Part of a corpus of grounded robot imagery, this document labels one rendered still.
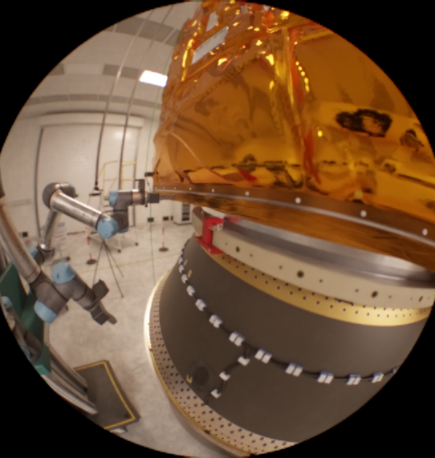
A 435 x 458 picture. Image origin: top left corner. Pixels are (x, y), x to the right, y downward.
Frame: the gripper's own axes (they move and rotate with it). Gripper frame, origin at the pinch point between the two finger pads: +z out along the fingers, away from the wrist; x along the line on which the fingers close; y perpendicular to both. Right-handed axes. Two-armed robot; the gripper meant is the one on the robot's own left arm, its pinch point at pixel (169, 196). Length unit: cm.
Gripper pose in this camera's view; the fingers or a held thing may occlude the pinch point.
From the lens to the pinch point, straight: 84.7
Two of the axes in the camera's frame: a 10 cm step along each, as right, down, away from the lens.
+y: -0.8, 9.7, 2.4
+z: 7.6, -1.0, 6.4
